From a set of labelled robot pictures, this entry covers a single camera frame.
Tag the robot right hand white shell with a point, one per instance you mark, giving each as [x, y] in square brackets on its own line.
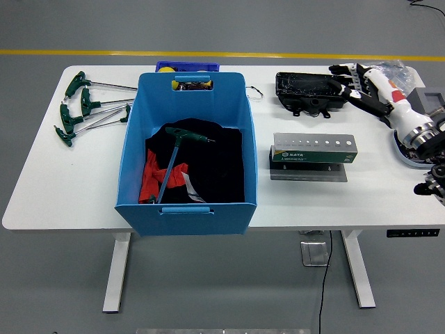
[400, 108]

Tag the metal SATA wrench holder stand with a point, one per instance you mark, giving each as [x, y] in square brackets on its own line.
[313, 156]

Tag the grey box with foam insert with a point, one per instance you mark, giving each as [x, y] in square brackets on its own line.
[429, 99]

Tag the large blue plastic storage box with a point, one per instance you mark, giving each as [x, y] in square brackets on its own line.
[194, 104]

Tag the clear plastic bag of parts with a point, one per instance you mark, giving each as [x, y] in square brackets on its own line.
[400, 71]

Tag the light blue bowl of parts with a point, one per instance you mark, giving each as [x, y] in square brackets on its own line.
[400, 148]

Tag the black plastic tray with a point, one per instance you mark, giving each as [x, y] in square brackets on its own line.
[302, 87]

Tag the black table control panel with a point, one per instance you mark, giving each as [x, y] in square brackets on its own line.
[412, 233]

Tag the silver carabiner clip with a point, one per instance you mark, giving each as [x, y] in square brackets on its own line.
[251, 95]

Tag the white table leg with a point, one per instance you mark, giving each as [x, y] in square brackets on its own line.
[118, 271]
[358, 271]

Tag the metal floor outlet plate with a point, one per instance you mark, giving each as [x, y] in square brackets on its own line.
[314, 254]

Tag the black and red clothing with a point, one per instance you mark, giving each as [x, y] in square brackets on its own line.
[215, 167]

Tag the small dark blue parts bin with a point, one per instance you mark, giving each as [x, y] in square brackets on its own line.
[187, 65]

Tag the yellow ball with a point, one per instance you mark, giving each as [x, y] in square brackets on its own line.
[166, 69]

